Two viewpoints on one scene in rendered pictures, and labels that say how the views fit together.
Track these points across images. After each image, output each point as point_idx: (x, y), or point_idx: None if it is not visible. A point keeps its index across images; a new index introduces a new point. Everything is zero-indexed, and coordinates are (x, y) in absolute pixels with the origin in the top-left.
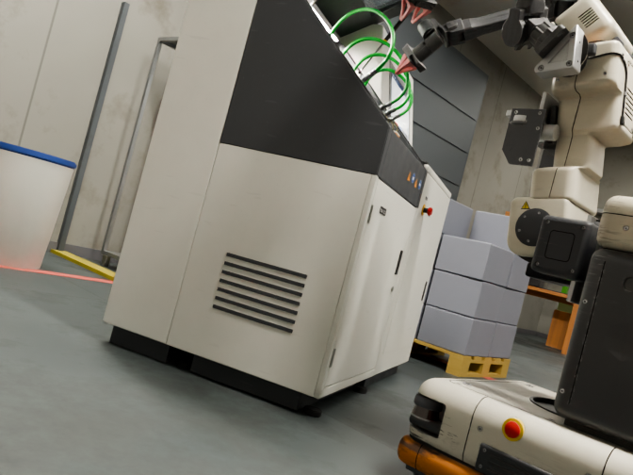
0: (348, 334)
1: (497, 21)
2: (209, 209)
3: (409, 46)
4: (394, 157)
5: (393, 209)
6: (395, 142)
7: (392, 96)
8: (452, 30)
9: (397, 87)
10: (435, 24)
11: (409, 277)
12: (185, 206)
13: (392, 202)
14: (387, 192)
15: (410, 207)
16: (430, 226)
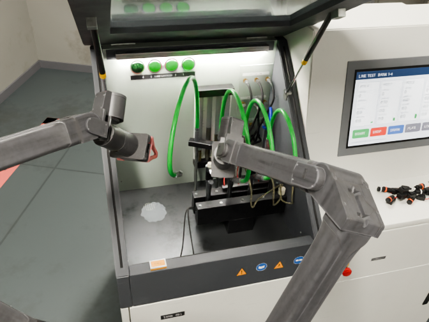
0: None
1: (256, 170)
2: None
3: (214, 146)
4: (163, 284)
5: (209, 303)
6: (151, 277)
7: (356, 105)
8: (222, 158)
9: (388, 79)
10: (228, 129)
11: (341, 310)
12: None
13: (198, 301)
14: (172, 303)
15: (278, 282)
16: (402, 260)
